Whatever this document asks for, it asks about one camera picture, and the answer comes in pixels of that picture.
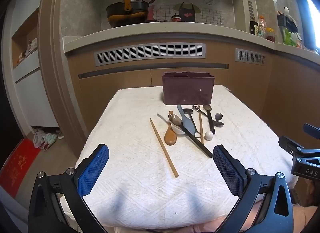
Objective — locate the wooden spoon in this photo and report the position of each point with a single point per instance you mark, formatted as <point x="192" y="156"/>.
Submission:
<point x="170" y="137"/>

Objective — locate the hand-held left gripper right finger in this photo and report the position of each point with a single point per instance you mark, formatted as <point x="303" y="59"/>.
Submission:
<point x="227" y="170"/>

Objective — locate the black storage basket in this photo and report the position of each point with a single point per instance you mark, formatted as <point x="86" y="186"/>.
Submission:
<point x="285" y="20"/>

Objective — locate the white shelf cabinet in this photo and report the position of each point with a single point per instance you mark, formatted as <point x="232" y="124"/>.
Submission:
<point x="32" y="90"/>

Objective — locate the pile of slippers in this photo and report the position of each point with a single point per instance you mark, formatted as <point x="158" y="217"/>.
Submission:
<point x="45" y="139"/>

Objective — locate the red floor mat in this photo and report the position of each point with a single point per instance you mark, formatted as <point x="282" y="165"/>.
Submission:
<point x="15" y="168"/>

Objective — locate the dark food packet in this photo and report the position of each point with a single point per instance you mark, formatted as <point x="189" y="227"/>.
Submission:
<point x="254" y="27"/>

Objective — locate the wooden kitchen cabinet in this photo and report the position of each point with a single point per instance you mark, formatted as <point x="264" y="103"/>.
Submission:
<point x="120" y="82"/>

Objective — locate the cartoon wall poster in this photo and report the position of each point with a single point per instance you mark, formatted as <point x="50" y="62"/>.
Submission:
<point x="190" y="0"/>

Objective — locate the long grey vent grille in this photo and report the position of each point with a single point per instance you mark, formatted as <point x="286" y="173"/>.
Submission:
<point x="150" y="54"/>

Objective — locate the yellow lidded red jar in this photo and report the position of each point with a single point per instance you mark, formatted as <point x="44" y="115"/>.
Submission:
<point x="270" y="35"/>

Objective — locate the wooden chopstick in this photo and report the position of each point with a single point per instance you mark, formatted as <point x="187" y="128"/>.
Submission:
<point x="163" y="148"/>
<point x="200" y="125"/>

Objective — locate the green bag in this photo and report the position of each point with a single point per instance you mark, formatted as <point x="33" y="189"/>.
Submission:
<point x="290" y="37"/>

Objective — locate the orange capped bottle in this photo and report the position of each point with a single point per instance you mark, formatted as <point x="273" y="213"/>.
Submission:
<point x="262" y="26"/>

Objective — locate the maroon plastic utensil container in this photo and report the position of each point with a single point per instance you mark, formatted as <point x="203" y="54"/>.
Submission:
<point x="187" y="89"/>

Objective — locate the white textured towel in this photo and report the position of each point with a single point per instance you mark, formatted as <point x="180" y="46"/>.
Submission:
<point x="130" y="160"/>

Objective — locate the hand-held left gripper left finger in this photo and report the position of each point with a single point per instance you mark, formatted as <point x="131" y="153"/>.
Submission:
<point x="93" y="170"/>

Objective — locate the small red pot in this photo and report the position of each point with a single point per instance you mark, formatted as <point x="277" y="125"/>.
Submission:
<point x="175" y="18"/>

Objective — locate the short grey vent grille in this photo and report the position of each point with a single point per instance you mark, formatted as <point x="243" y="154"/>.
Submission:
<point x="250" y="56"/>

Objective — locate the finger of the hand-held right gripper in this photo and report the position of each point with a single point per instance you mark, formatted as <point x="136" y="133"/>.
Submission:
<point x="311" y="128"/>
<point x="288" y="145"/>

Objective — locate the white spoon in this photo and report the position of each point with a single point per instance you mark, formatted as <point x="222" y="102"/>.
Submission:
<point x="178" y="129"/>

